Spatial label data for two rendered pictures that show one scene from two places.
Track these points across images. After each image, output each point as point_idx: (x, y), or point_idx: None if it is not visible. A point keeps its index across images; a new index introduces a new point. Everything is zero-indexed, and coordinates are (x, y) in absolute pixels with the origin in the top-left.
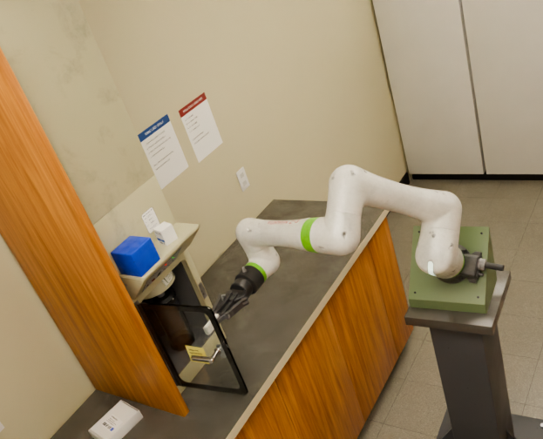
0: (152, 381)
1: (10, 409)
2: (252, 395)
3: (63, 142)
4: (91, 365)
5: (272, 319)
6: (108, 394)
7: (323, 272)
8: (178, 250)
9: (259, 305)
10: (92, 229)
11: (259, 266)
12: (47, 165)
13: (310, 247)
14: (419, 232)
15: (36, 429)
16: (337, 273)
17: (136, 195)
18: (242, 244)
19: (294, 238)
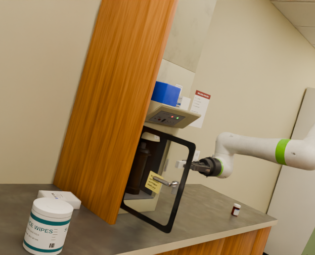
0: (108, 183)
1: (4, 141)
2: (166, 241)
3: (179, 0)
4: (67, 160)
5: (190, 220)
6: (60, 189)
7: (230, 221)
8: (183, 116)
9: (182, 211)
10: (164, 46)
11: (222, 162)
12: None
13: (282, 153)
14: None
15: (3, 170)
16: (240, 226)
17: (182, 70)
18: (219, 143)
19: (270, 144)
